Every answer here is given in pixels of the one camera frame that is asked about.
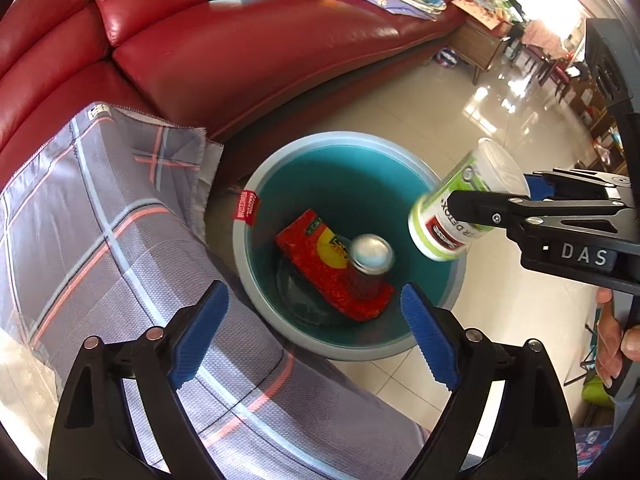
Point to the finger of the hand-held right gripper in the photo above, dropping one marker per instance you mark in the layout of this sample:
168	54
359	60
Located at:
539	186
480	207

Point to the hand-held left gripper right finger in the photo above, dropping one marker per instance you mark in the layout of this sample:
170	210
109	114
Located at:
430	335

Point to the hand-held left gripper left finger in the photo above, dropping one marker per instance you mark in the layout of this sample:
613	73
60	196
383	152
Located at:
200	330

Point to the white and green plastic bottle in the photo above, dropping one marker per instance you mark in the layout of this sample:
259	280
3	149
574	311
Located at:
480	170

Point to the teal plastic bin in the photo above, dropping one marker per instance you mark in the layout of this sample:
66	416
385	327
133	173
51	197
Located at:
350	180

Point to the person's right hand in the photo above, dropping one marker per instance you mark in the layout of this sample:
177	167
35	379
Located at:
610	340

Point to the metal can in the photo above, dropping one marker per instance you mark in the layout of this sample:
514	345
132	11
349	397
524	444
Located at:
372	260

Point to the red snack packet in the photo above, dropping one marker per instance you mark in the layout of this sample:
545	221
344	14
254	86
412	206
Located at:
310	255

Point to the green object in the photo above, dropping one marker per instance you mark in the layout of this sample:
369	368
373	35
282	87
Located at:
595	391

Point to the grey plaid cloth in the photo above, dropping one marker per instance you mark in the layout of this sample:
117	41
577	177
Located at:
100	235

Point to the chair with pink cloth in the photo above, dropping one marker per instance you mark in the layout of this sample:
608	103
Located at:
542	37

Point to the wooden side table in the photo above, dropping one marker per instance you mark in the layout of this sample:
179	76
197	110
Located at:
477	42

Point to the colourful box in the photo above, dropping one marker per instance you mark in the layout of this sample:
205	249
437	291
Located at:
592	445

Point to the red leather sofa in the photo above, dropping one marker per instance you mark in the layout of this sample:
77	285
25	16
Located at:
250	60

